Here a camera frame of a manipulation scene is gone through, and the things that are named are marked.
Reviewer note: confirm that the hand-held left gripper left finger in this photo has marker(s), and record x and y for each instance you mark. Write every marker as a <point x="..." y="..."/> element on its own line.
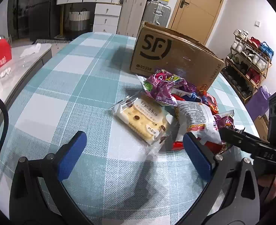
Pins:
<point x="72" y="155"/>

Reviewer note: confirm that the crumpled white wrapper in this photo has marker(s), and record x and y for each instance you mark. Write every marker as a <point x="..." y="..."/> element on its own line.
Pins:
<point x="4" y="72"/>

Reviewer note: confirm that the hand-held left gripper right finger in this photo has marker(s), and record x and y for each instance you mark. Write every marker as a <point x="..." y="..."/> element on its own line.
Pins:
<point x="197" y="157"/>

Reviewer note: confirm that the striped rug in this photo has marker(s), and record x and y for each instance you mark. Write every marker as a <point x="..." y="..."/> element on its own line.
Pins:
<point x="53" y="40"/>

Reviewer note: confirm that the person's right hand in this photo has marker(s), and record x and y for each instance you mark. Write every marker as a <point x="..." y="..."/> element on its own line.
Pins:
<point x="275" y="187"/>

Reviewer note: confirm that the white tissue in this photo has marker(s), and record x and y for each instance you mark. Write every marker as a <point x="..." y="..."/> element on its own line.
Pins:
<point x="30" y="51"/>

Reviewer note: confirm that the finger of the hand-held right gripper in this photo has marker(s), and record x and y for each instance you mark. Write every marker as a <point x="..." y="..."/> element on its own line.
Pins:
<point x="239" y="138"/>

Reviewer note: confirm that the wooden door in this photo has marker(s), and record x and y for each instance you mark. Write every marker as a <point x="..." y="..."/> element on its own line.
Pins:
<point x="199" y="9"/>

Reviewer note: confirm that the printed cardboard carton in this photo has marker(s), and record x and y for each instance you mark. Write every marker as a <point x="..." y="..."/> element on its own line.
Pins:
<point x="264" y="125"/>

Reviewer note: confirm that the wooden shoe rack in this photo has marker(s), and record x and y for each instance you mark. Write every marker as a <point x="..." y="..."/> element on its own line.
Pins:
<point x="240" y="75"/>

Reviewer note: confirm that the clear cream cracker packet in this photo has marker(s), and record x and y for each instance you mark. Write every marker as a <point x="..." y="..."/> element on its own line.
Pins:
<point x="142" y="117"/>

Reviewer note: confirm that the grey refrigerator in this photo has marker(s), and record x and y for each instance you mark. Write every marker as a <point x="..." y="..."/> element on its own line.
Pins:
<point x="43" y="16"/>

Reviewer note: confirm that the small purple snack packet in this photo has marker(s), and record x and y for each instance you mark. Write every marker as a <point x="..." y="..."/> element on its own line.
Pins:
<point x="224" y="121"/>

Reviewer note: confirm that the grey white laundry basket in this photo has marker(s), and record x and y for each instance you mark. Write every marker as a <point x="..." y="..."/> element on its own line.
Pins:
<point x="79" y="20"/>

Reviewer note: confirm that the beige suitcase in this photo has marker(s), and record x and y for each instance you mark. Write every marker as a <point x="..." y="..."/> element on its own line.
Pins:
<point x="131" y="14"/>

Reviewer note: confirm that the shoe rack with shoes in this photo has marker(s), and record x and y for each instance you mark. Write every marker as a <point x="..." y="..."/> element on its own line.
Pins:
<point x="248" y="51"/>

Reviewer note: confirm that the brown cardboard box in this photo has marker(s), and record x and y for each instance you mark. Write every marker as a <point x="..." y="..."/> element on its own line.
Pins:
<point x="187" y="51"/>

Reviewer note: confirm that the silver suitcase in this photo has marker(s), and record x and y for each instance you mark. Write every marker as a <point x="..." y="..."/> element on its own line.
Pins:
<point x="156" y="14"/>

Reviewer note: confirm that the red pink cookie packet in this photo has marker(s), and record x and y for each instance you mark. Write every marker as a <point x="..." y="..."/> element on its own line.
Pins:
<point x="209" y="103"/>

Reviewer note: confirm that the red gift bag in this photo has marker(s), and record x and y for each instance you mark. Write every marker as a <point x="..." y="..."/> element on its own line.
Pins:
<point x="1" y="54"/>

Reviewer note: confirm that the blue checked tablecloth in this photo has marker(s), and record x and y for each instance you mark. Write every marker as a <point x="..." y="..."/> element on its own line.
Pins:
<point x="77" y="93"/>

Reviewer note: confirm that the white red-print snack packet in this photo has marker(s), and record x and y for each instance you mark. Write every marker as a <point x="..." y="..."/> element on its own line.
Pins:
<point x="196" y="119"/>

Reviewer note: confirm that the purple snack bag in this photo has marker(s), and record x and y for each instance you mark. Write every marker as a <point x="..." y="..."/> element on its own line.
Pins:
<point x="162" y="86"/>

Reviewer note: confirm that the dark glass cabinet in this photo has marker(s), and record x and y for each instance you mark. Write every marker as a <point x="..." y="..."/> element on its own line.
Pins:
<point x="18" y="11"/>

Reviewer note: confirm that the plain red snack packet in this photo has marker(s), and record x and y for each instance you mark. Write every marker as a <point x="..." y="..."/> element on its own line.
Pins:
<point x="178" y="145"/>

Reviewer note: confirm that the blue snack packet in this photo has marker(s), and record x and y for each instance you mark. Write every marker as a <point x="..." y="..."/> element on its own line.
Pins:
<point x="189" y="96"/>

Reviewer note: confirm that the white desk with drawers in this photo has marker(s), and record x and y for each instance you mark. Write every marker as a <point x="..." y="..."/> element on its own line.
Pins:
<point x="100" y="11"/>

